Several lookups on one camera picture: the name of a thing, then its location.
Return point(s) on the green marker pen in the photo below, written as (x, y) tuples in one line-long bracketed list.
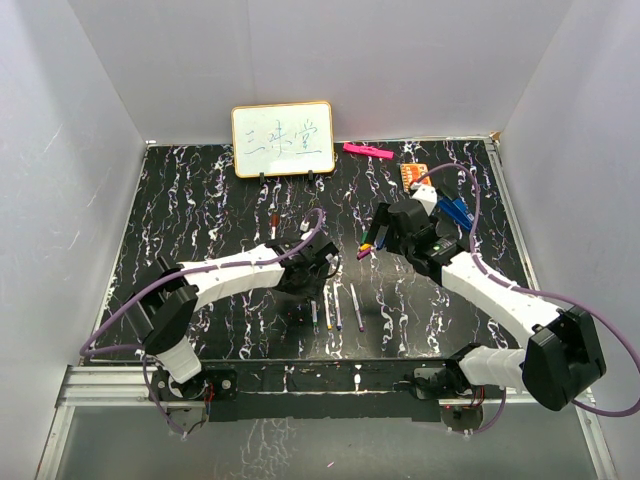
[(314, 312)]

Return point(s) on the yellow marker pen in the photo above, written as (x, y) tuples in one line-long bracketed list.
[(327, 312)]

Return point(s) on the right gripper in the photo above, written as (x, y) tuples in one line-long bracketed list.
[(383, 219)]

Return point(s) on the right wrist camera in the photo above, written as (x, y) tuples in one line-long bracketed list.
[(427, 196)]

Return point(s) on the blue marker pen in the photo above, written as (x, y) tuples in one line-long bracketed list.
[(339, 323)]

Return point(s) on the red marker pen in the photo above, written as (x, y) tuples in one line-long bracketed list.
[(273, 231)]

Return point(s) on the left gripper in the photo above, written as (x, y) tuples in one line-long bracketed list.
[(311, 289)]

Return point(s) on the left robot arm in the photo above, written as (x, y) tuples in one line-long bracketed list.
[(161, 317)]

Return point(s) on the pink pen cap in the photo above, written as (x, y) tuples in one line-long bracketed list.
[(363, 253)]

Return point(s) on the blue plastic clip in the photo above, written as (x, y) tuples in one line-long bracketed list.
[(457, 210)]

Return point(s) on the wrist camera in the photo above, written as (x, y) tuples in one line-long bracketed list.
[(325, 254), (427, 196)]

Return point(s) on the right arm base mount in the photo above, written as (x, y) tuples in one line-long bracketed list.
[(441, 383)]

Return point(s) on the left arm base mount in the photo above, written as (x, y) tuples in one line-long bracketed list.
[(208, 386)]

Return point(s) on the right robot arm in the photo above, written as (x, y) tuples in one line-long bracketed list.
[(558, 355)]

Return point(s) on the orange card box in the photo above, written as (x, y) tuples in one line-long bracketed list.
[(410, 173)]

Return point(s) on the pink marker pen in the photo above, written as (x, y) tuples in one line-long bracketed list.
[(357, 309)]

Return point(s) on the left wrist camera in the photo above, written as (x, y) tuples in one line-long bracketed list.
[(325, 254)]

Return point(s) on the small whiteboard with writing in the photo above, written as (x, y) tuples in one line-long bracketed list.
[(283, 139)]

